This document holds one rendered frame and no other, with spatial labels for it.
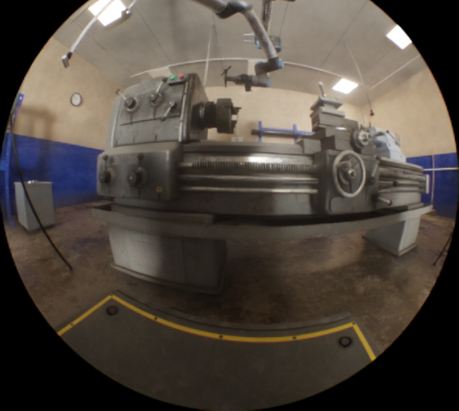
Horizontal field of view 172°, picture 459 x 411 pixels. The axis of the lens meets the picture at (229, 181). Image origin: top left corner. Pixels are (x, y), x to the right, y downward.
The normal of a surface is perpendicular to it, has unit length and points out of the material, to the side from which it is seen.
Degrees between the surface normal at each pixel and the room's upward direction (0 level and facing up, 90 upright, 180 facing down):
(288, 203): 90
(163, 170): 90
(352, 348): 0
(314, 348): 0
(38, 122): 90
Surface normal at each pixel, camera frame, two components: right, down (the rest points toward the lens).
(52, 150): 1.00, 0.03
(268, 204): -0.06, 0.02
